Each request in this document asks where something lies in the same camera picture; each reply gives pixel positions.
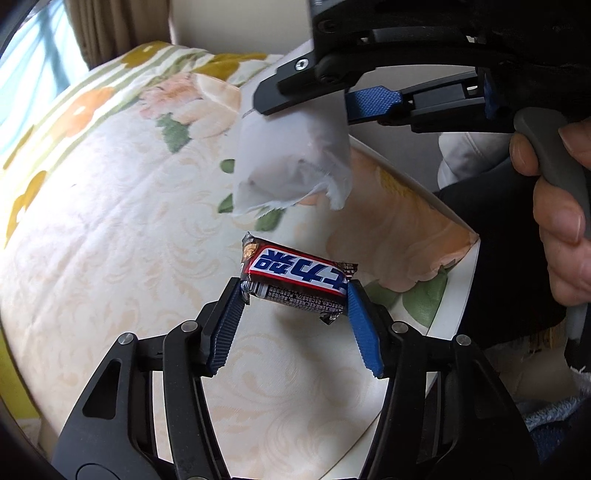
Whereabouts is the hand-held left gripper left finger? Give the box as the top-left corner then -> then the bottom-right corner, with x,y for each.
51,277 -> 246,480

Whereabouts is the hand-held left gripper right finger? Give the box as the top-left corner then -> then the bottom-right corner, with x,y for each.
346,281 -> 541,480

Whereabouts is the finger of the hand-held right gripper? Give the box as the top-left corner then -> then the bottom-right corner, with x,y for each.
253,27 -> 483,117
344,68 -> 514,136

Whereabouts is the chocolate bar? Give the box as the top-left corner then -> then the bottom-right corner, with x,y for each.
239,232 -> 359,326

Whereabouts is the person's right hand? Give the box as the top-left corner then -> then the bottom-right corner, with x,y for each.
509,124 -> 591,309

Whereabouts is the white garment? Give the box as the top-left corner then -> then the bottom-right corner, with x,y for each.
436,131 -> 515,190

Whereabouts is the dark clothing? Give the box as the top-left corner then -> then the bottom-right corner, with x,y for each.
434,161 -> 571,348

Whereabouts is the brown curtain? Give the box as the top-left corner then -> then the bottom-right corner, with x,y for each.
65,0 -> 174,72

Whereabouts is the blue fuzzy cloth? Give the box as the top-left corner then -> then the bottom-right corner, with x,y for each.
517,392 -> 591,462

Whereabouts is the yellow box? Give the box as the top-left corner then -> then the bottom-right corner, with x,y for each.
0,337 -> 44,418

